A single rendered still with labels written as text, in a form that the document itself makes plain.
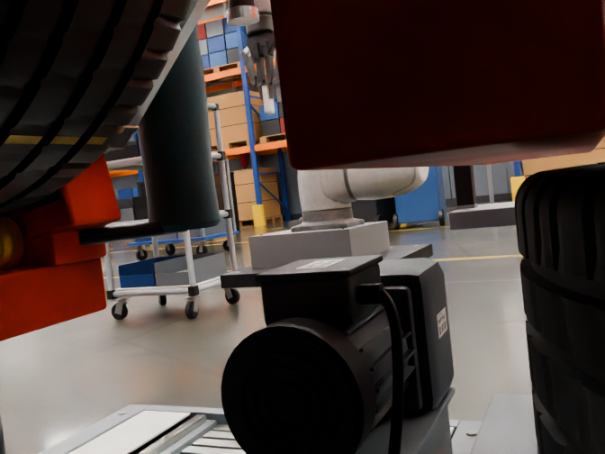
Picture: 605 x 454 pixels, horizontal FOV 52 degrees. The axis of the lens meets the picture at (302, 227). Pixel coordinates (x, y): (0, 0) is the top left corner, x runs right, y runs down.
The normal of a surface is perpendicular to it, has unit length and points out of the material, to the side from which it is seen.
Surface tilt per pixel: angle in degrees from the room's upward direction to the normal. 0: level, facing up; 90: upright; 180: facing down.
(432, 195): 90
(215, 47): 90
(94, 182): 80
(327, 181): 91
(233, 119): 90
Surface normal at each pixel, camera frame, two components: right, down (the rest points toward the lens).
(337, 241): -0.44, 0.10
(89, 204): 0.87, -0.25
